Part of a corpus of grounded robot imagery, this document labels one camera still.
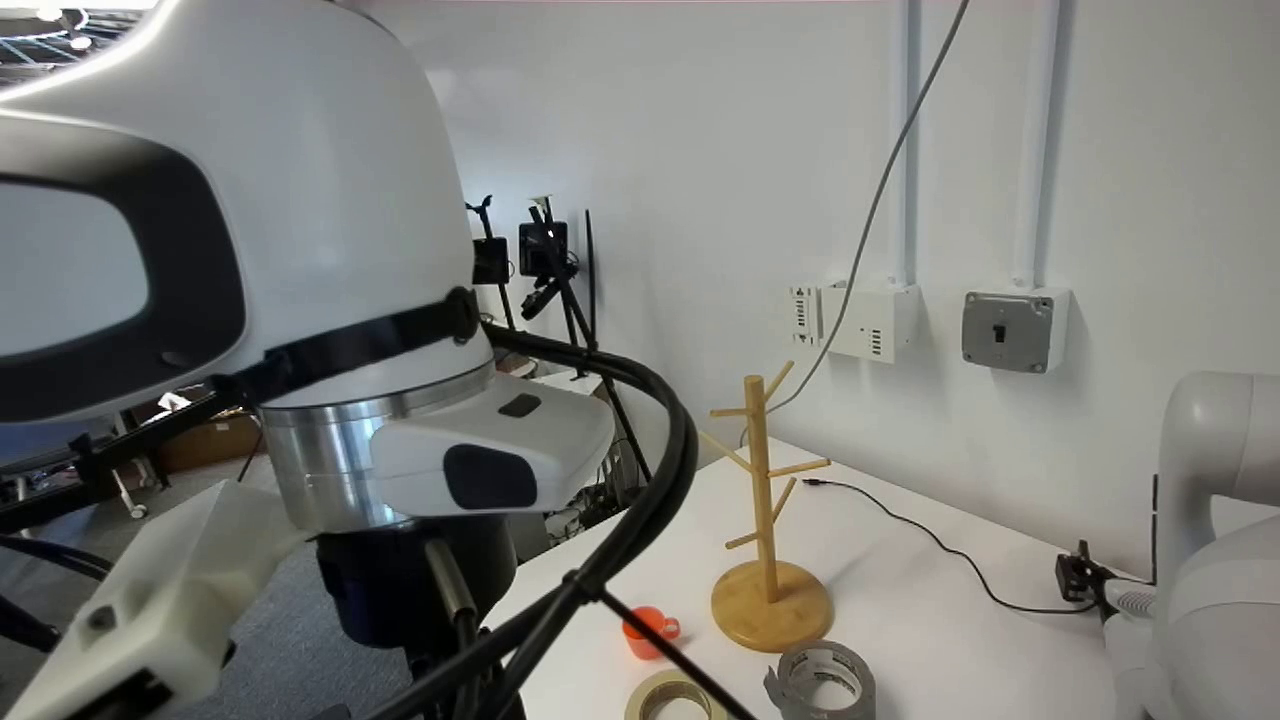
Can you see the orange plastic cup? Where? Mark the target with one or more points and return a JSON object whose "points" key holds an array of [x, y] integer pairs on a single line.
{"points": [[644, 629]]}

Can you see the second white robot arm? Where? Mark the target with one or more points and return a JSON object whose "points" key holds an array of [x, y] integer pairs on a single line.
{"points": [[1201, 640]]}

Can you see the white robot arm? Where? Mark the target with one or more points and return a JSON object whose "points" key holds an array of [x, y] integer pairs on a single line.
{"points": [[263, 193]]}

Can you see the wooden mug tree stand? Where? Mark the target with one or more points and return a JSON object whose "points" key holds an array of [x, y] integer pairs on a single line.
{"points": [[764, 600]]}

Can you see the beige masking tape roll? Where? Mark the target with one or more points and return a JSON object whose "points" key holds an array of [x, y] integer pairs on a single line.
{"points": [[675, 696]]}

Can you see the black camera on tripod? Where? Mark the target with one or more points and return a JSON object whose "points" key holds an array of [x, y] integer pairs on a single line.
{"points": [[536, 253]]}

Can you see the white wall socket box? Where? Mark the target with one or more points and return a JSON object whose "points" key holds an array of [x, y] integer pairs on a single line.
{"points": [[854, 320]]}

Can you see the grey duct tape roll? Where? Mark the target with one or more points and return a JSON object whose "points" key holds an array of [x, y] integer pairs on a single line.
{"points": [[821, 682]]}

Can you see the grey wall junction box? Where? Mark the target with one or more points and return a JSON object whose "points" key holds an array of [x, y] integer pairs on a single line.
{"points": [[1013, 328]]}

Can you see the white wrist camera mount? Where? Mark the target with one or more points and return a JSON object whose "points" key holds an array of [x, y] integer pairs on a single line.
{"points": [[160, 622]]}

